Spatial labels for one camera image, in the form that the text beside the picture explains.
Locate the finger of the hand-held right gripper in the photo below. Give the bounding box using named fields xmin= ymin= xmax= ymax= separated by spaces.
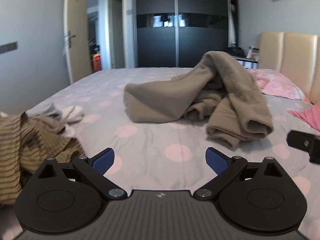
xmin=286 ymin=130 xmax=320 ymax=165

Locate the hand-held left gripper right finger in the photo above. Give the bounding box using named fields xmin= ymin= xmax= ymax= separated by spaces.
xmin=193 ymin=147 xmax=288 ymax=200

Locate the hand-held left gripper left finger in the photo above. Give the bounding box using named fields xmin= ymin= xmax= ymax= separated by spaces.
xmin=32 ymin=148 xmax=127 ymax=200

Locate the beige fleece jacket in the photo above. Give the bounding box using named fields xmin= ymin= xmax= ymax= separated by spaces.
xmin=124 ymin=51 xmax=274 ymax=149

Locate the grey pink-dotted bed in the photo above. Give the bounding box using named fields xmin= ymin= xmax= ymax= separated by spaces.
xmin=25 ymin=67 xmax=320 ymax=240

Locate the white grey cloth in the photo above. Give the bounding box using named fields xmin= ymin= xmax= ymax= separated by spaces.
xmin=26 ymin=102 xmax=84 ymax=138

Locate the light pink folded cloth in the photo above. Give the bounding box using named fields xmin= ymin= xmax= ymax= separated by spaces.
xmin=247 ymin=69 xmax=312 ymax=103

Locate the brown striped garment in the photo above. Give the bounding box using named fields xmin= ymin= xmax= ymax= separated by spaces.
xmin=0 ymin=111 xmax=87 ymax=205

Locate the beige padded headboard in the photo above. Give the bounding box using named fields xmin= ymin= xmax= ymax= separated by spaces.
xmin=257 ymin=31 xmax=320 ymax=105

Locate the nightstand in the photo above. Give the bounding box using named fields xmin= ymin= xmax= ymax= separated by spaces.
xmin=226 ymin=46 xmax=260 ymax=70

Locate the orange container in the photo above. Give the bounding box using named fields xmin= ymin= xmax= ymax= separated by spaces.
xmin=92 ymin=53 xmax=102 ymax=73

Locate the black bag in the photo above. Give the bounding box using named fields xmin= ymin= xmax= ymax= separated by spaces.
xmin=226 ymin=46 xmax=245 ymax=58

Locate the black wardrobe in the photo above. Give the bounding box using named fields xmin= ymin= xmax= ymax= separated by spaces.
xmin=135 ymin=0 xmax=238 ymax=68

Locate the cream door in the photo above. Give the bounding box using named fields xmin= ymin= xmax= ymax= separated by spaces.
xmin=64 ymin=0 xmax=92 ymax=84

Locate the picture frame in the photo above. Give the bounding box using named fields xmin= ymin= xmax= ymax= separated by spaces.
xmin=246 ymin=45 xmax=260 ymax=62

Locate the grey wall plate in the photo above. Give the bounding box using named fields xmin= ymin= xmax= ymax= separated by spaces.
xmin=0 ymin=41 xmax=18 ymax=55

